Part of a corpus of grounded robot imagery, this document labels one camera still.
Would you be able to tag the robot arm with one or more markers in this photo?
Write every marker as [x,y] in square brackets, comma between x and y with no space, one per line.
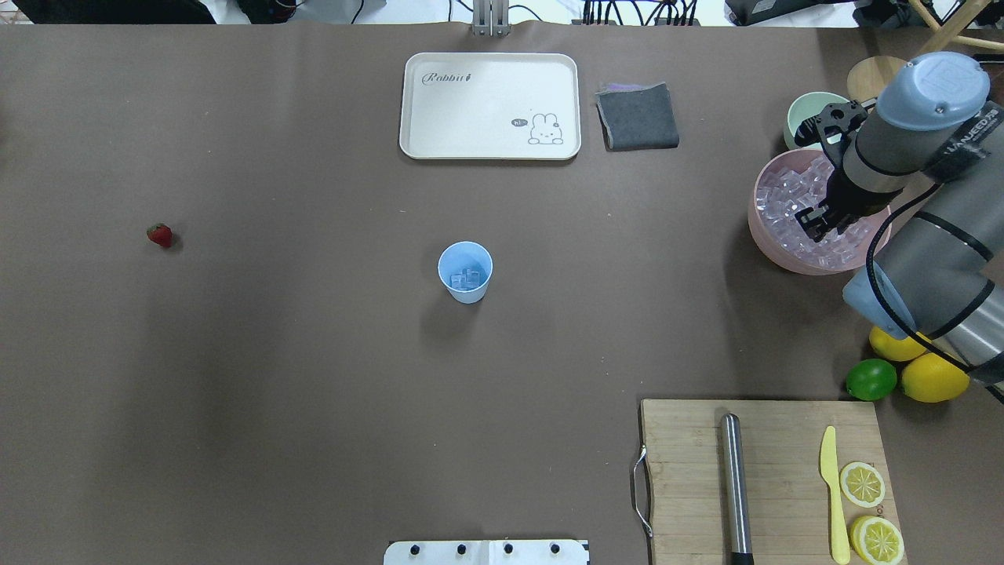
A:
[935,118]

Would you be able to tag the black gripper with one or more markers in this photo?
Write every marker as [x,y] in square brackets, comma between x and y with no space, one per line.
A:
[853,195]

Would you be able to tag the lemon half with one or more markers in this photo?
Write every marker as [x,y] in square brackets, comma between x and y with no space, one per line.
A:
[862,484]
[877,541]

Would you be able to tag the wooden mug tree stand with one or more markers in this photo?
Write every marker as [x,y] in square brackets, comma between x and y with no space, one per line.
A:
[867,78]

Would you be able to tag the lemon half near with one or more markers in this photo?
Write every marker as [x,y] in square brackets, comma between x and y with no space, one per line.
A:
[862,484]

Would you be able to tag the red strawberry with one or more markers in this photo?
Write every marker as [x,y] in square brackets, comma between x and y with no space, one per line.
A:
[161,235]

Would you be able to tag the yellow plastic knife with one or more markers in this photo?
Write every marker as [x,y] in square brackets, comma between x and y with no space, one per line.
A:
[829,472]

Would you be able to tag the cream rabbit tray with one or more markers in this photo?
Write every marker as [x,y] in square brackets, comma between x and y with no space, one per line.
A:
[490,106]

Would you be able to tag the grey folded cloth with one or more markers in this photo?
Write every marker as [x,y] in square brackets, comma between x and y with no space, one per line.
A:
[637,117]

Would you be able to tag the pink bowl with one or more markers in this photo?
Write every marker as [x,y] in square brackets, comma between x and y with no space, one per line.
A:
[773,235]

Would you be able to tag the aluminium frame post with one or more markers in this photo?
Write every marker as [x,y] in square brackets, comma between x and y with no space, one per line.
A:
[490,18]

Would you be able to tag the pile of ice cubes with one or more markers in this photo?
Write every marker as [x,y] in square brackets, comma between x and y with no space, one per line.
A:
[784,196]

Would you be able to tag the light blue plastic cup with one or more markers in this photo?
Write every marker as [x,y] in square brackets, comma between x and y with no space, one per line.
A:
[465,269]

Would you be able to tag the lemon half far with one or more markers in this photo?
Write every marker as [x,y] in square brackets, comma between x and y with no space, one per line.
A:
[877,541]

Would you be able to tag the green bowl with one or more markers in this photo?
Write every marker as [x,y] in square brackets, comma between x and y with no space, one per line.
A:
[808,105]

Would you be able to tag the green lime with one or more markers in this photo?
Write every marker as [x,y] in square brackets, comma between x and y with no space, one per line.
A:
[871,380]

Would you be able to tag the whole yellow lemon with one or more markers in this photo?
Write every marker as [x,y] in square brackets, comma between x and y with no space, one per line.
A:
[931,379]

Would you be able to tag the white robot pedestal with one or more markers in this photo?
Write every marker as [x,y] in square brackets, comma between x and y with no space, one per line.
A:
[500,551]

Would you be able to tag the wooden cutting board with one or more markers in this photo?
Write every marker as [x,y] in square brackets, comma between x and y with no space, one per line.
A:
[788,501]

